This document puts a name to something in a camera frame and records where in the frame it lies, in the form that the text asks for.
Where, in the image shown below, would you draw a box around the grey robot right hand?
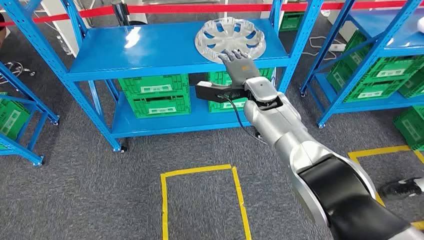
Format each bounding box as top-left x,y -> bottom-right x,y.
217,48 -> 262,90

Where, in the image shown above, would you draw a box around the silver wheel hubcap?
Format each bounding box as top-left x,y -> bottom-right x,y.
194,17 -> 267,64

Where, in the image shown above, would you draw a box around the blue shelf rack, four crates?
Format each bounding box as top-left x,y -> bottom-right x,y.
0,0 -> 324,153

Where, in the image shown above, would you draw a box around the blue shelf rack, stacked crates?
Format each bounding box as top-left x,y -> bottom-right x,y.
299,0 -> 424,129

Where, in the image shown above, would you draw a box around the blue shelf rack, single crate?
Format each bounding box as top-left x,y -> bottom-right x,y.
0,61 -> 61,167

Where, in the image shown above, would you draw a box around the red barrier tape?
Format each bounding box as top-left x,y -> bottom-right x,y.
0,0 -> 410,28

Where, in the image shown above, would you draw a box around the white desk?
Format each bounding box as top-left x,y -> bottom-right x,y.
326,0 -> 359,43
41,0 -> 91,57

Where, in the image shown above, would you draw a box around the black shoe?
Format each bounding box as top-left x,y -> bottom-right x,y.
378,177 -> 424,202

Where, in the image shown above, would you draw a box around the chrome chair base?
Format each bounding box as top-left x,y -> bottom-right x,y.
0,61 -> 36,85

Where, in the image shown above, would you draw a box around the pale wrist camera, black bracket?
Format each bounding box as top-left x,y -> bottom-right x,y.
194,81 -> 253,104

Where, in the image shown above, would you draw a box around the white power strip with cord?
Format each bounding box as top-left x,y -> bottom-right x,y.
300,35 -> 347,61

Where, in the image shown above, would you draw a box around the black stanchion post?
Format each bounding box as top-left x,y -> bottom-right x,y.
110,0 -> 149,27

